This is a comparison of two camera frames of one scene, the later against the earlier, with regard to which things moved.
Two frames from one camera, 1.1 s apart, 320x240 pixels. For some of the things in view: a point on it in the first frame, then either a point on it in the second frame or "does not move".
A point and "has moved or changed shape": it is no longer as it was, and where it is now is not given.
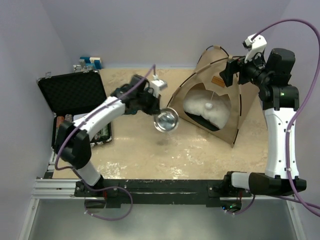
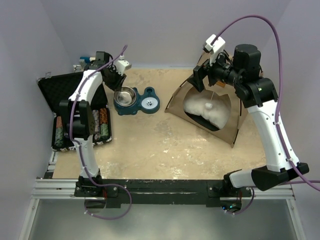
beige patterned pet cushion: x=213 y=113 does not move
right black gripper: x=233 y=66 to x=200 y=72
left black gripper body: x=147 y=102 to x=113 y=77
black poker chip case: x=70 y=95 does not move
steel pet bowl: x=166 y=119 has moved or changed shape
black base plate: x=160 y=192 does not move
